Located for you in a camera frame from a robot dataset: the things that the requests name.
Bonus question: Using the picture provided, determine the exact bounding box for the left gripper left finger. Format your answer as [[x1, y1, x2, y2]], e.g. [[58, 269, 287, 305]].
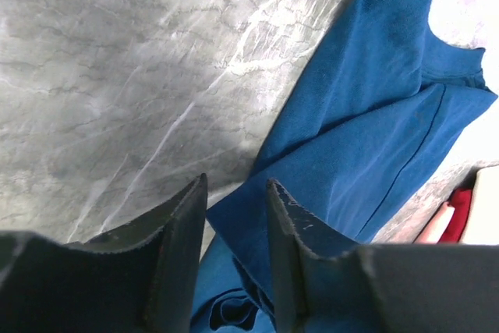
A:
[[1, 175, 207, 332]]

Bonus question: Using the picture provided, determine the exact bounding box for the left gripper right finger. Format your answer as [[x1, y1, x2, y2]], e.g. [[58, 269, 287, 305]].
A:
[[267, 180, 498, 332]]

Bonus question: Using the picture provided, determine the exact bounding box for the blue t-shirt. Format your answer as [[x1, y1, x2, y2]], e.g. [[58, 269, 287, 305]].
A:
[[190, 0, 497, 332]]

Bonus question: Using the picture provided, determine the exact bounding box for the folded pink t-shirt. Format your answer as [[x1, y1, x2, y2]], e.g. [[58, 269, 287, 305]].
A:
[[414, 202, 455, 243]]

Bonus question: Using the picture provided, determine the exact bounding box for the folded red t-shirt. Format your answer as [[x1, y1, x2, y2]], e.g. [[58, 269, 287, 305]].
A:
[[438, 189, 472, 243]]

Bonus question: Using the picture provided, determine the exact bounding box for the folded white t-shirt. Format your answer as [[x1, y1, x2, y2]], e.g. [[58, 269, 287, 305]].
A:
[[460, 165, 499, 246]]

